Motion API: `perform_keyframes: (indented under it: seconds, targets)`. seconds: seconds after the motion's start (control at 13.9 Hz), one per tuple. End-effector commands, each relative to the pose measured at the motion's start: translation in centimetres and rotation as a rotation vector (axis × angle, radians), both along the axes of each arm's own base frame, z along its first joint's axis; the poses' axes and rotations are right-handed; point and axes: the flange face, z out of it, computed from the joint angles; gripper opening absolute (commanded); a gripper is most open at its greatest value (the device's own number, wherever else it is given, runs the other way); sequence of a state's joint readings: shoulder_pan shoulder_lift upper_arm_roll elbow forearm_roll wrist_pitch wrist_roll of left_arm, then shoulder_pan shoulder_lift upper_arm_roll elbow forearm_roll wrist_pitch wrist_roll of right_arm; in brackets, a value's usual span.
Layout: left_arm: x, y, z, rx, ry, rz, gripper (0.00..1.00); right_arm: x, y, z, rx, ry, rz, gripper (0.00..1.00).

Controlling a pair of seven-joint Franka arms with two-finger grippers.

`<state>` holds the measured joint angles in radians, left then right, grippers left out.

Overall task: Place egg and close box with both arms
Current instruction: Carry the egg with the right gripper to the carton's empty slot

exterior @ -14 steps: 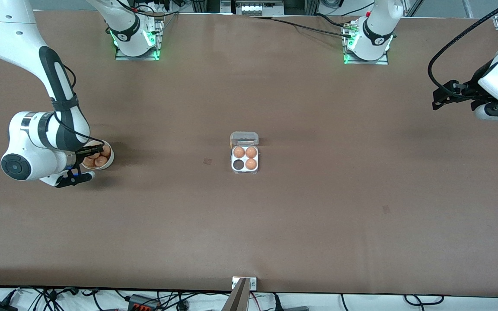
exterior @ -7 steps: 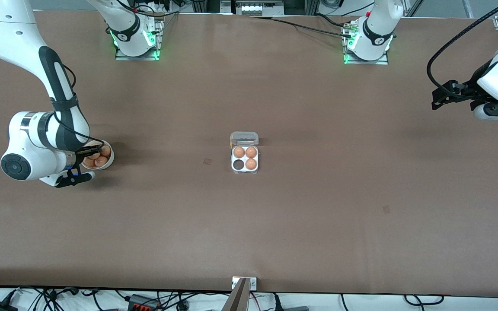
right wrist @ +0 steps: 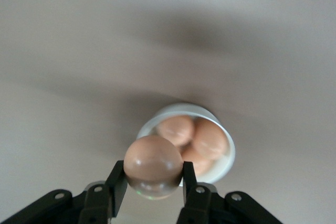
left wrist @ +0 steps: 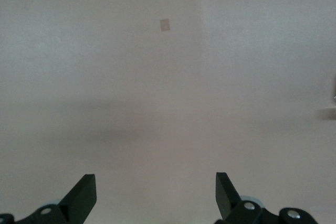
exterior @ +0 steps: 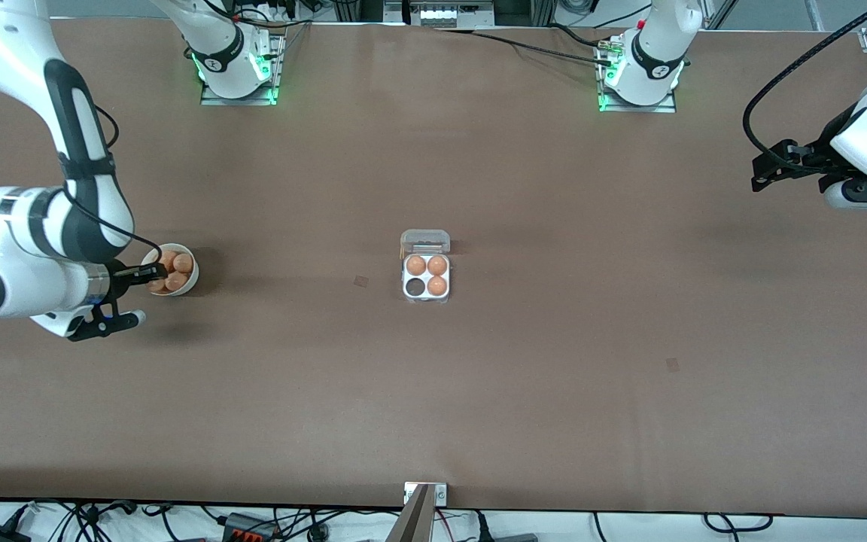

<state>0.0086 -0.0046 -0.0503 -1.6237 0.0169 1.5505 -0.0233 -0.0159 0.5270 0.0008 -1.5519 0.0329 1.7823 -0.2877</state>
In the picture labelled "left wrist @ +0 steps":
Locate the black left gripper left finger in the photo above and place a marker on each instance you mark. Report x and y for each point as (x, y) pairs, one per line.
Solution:
(76, 203)

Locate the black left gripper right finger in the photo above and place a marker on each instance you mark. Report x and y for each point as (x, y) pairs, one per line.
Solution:
(228, 203)

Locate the small brown tape patch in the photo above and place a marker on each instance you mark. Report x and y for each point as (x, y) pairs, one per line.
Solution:
(165, 25)

